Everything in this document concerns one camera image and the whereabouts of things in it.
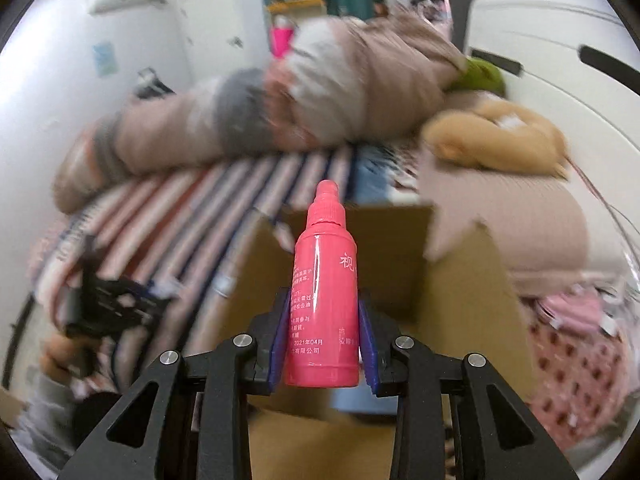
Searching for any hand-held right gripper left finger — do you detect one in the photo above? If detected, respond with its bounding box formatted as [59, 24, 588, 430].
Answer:
[59, 288, 293, 480]

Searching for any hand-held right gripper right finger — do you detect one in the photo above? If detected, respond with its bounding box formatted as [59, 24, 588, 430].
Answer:
[357, 290, 580, 480]

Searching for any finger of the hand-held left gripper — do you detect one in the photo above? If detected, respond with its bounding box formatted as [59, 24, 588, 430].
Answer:
[64, 234, 182, 341]

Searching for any pink plastic dropper bottle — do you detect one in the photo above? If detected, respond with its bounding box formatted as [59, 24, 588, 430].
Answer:
[283, 179, 361, 389]

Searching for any brown cardboard box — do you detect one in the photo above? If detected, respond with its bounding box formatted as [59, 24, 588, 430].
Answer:
[197, 203, 546, 480]

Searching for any person's left hand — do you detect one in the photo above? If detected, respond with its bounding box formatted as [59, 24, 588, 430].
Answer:
[39, 332, 106, 386]

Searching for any striped bed sheet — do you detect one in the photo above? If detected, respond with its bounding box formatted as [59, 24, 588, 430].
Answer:
[27, 137, 426, 361]

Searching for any beige pillow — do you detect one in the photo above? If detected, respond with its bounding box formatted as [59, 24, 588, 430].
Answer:
[417, 152, 587, 273]

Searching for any pink patterned blanket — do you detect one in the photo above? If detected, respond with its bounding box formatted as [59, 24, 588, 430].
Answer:
[520, 280, 632, 448]

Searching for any brown plush toy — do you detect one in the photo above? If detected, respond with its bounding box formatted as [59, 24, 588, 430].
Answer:
[421, 99, 571, 178]

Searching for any beige and grey quilt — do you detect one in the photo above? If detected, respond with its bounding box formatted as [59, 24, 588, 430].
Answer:
[52, 10, 468, 213]

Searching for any green plush toy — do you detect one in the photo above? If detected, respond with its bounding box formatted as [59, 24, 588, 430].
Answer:
[446, 56, 506, 96]

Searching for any white wardrobe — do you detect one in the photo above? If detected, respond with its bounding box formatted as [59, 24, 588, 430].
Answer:
[464, 0, 640, 241]

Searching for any blue wall sticker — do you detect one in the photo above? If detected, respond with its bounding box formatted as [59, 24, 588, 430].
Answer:
[92, 42, 117, 78]

